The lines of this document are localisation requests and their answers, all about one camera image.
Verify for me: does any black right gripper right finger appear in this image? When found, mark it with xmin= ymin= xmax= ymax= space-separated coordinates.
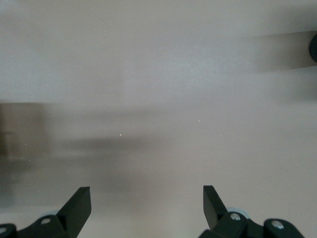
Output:
xmin=198 ymin=184 xmax=308 ymax=238

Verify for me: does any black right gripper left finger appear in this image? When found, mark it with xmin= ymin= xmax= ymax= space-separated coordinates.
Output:
xmin=0 ymin=186 xmax=92 ymax=238

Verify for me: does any black ribbed foam cylinder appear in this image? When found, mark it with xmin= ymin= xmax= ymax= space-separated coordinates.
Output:
xmin=308 ymin=33 xmax=317 ymax=63

